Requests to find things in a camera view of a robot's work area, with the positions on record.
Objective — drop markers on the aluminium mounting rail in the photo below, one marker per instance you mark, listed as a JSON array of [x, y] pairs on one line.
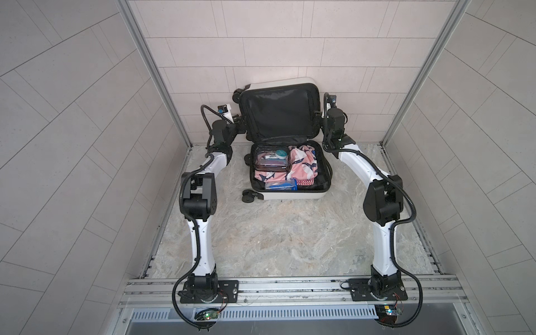
[[333, 290]]

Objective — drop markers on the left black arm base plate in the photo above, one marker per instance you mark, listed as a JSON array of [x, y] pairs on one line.
[[225, 291]]

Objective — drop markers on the white ventilation grille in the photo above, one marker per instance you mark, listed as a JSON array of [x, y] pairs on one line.
[[242, 314]]

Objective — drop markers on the green circuit board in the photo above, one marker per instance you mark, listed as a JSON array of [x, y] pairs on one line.
[[208, 314], [388, 314]]

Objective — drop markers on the left aluminium corner post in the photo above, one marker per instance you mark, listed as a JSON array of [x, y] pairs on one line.
[[146, 56]]

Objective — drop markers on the clear toiletry pouch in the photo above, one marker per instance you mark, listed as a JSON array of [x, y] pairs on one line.
[[272, 159]]

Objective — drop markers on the red white striped garment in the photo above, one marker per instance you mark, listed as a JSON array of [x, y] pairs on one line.
[[308, 182]]

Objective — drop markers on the right aluminium corner post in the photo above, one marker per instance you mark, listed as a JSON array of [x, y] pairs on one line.
[[445, 34]]

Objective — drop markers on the pink whale print garment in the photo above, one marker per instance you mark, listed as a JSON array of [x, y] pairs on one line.
[[303, 166]]

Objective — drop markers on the white suitcase black lining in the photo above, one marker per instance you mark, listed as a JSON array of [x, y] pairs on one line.
[[284, 113]]

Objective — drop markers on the detached black suitcase wheel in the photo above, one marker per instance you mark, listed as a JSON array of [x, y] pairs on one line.
[[249, 196]]

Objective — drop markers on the aluminium corner post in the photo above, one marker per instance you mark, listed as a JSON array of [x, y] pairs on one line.
[[445, 34], [146, 56]]

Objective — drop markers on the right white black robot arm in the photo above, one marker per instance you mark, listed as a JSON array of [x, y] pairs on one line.
[[383, 202]]

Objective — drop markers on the right green circuit board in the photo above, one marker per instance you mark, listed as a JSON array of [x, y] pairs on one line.
[[388, 314]]

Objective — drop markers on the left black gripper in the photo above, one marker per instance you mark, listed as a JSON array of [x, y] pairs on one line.
[[239, 127]]

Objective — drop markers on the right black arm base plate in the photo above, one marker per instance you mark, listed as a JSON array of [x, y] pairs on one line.
[[389, 288]]

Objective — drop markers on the blue lid plastic jar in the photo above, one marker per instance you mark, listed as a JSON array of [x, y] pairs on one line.
[[283, 185]]

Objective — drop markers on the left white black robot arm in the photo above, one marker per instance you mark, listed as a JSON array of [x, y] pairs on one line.
[[198, 203]]

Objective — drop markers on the left green circuit board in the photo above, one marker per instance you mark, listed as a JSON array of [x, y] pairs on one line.
[[208, 314]]

